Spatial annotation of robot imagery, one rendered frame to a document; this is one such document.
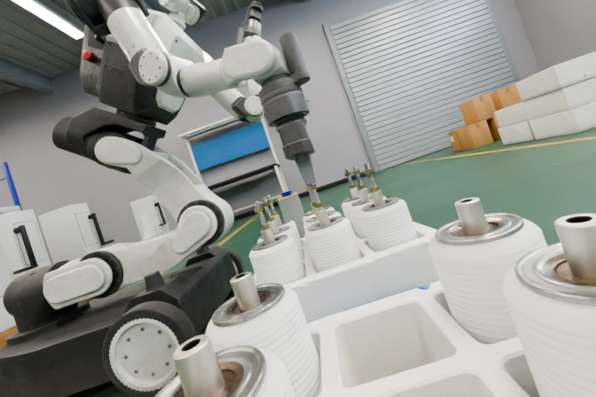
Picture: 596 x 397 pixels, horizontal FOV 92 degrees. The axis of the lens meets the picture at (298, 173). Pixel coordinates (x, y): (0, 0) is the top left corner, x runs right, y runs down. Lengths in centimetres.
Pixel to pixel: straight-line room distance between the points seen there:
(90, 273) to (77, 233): 212
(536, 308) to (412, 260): 37
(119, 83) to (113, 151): 20
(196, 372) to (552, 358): 19
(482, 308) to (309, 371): 16
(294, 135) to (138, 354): 61
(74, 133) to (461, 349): 107
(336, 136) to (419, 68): 204
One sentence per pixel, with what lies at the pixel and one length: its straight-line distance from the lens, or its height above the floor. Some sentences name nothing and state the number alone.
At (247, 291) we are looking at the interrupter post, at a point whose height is 27.
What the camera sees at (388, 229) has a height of 21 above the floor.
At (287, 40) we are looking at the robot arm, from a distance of 61.
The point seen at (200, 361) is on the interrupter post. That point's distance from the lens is 20.
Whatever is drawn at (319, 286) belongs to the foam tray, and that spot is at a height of 17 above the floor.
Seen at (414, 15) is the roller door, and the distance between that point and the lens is 674.
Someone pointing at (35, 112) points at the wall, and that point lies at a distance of 803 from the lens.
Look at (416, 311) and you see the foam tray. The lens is 39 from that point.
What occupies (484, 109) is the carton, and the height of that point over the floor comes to 43.
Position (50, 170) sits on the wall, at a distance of 770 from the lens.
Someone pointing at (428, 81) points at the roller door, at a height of 132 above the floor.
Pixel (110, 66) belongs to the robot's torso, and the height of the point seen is 84.
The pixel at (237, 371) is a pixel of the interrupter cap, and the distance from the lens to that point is 22.
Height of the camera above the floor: 35
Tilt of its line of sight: 1 degrees up
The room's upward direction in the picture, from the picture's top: 19 degrees counter-clockwise
